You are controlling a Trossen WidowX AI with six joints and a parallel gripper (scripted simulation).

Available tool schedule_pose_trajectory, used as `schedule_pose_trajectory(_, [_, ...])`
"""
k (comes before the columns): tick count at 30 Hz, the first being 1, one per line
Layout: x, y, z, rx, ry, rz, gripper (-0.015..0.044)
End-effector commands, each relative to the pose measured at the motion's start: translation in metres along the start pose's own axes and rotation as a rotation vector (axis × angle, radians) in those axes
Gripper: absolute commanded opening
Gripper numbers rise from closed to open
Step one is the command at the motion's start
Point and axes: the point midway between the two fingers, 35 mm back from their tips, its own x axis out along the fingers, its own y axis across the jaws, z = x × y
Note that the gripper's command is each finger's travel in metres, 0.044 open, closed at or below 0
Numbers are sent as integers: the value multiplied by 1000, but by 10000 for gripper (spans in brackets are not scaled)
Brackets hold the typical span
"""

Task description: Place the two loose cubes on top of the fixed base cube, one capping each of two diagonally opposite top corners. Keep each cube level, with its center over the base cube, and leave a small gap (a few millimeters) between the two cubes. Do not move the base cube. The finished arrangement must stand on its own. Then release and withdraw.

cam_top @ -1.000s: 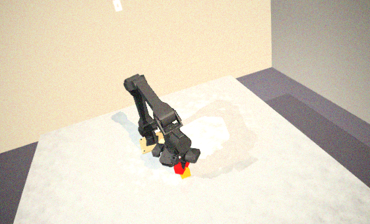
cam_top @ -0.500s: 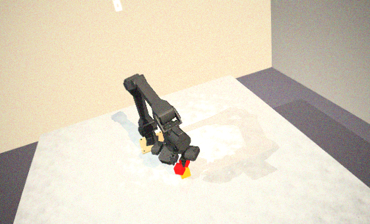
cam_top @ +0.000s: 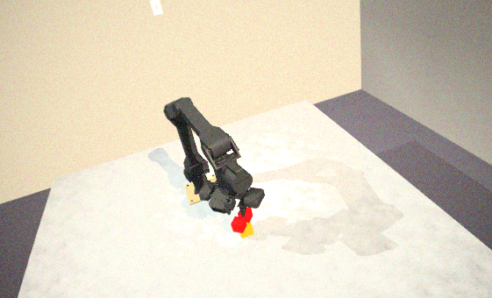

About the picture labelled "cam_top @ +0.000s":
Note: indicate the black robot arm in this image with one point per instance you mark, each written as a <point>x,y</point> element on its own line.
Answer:
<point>215,145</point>

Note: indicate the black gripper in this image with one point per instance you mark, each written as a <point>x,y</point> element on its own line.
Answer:
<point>252,198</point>

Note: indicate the red cube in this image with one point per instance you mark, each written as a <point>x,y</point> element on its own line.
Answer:
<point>238,224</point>
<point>248,215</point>

